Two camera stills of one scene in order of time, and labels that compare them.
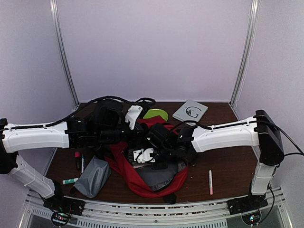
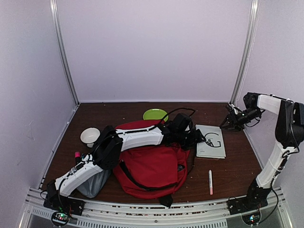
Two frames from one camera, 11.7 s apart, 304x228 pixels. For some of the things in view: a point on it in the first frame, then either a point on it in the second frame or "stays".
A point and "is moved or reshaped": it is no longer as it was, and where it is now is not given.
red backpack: [158, 183] is moved or reshaped
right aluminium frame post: [250, 39] stays
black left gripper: [138, 134] → [195, 138]
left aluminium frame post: [57, 30] stays
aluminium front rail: [39, 214] stays
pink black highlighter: [77, 156] stays
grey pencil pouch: [93, 180] stays
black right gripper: [163, 166] → [232, 119]
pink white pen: [210, 181] stays
